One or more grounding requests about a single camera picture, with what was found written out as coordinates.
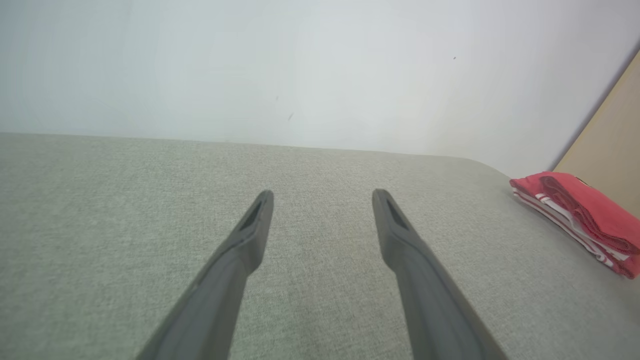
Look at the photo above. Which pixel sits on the beige board panel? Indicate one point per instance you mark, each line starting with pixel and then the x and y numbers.
pixel 610 145

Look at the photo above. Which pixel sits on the red jersey white sleeves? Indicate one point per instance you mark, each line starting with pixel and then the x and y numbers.
pixel 585 210

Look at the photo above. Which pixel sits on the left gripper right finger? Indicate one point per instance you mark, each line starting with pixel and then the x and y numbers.
pixel 425 300

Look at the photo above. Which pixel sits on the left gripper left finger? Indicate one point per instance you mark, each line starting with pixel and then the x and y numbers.
pixel 225 290

